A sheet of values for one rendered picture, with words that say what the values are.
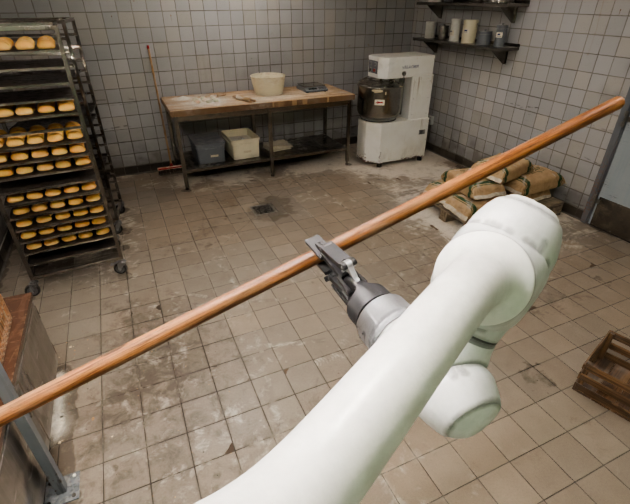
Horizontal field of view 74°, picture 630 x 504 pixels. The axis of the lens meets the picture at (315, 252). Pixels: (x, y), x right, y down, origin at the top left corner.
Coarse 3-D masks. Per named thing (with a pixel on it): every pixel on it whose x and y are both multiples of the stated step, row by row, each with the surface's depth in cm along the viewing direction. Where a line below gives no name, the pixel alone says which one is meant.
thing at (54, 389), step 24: (576, 120) 92; (528, 144) 89; (480, 168) 87; (432, 192) 84; (456, 192) 86; (384, 216) 82; (408, 216) 83; (336, 240) 80; (360, 240) 81; (288, 264) 78; (312, 264) 79; (240, 288) 76; (264, 288) 76; (192, 312) 74; (216, 312) 74; (144, 336) 72; (168, 336) 72; (96, 360) 70; (120, 360) 71; (48, 384) 69; (72, 384) 69; (0, 408) 67; (24, 408) 67
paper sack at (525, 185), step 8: (520, 176) 407; (528, 176) 404; (536, 176) 405; (544, 176) 407; (552, 176) 408; (560, 176) 411; (504, 184) 416; (512, 184) 408; (520, 184) 401; (528, 184) 398; (536, 184) 402; (544, 184) 407; (552, 184) 411; (560, 184) 415; (512, 192) 406; (520, 192) 400; (528, 192) 403; (536, 192) 408
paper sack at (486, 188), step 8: (464, 168) 423; (448, 176) 418; (456, 176) 408; (480, 184) 387; (488, 184) 389; (496, 184) 390; (464, 192) 398; (472, 192) 386; (480, 192) 385; (488, 192) 388; (496, 192) 390; (504, 192) 392
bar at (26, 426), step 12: (0, 372) 150; (0, 384) 152; (12, 384) 158; (0, 396) 154; (12, 396) 156; (24, 420) 163; (24, 432) 166; (36, 432) 170; (36, 444) 171; (36, 456) 174; (48, 456) 177; (48, 468) 179; (48, 480) 182; (60, 480) 185; (72, 480) 194; (48, 492) 190; (60, 492) 189; (72, 492) 190
